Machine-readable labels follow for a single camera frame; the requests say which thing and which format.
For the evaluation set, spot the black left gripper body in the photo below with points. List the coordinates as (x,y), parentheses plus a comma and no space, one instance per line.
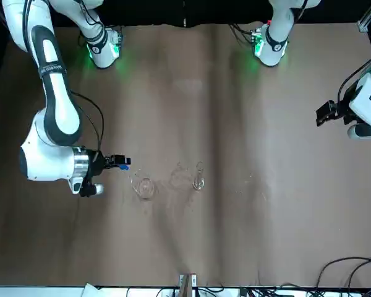
(341,109)

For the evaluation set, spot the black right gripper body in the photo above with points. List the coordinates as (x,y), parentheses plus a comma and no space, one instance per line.
(94,164)

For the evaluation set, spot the glass pipette blue bulb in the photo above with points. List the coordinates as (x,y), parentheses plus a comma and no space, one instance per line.
(124,167)

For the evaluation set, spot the clear glass graduated cylinder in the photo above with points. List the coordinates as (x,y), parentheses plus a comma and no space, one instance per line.
(198,184)

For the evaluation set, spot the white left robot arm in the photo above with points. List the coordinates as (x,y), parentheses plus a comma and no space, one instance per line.
(276,40)

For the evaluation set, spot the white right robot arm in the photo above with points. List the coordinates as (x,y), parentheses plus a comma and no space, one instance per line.
(58,105)

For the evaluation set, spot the clear glass beaker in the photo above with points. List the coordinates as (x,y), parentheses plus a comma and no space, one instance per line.
(145,187)

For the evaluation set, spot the white paper sheet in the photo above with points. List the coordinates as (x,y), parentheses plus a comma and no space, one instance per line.
(91,289)

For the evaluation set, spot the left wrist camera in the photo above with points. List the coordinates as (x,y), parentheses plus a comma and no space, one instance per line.
(354,131)

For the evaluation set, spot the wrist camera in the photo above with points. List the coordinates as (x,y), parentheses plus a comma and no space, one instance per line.
(354,131)
(88,189)

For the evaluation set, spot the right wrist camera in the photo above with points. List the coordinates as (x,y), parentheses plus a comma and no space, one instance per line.
(88,189)

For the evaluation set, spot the silver aluminium frame post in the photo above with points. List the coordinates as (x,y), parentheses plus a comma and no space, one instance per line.
(366,15)
(187,286)

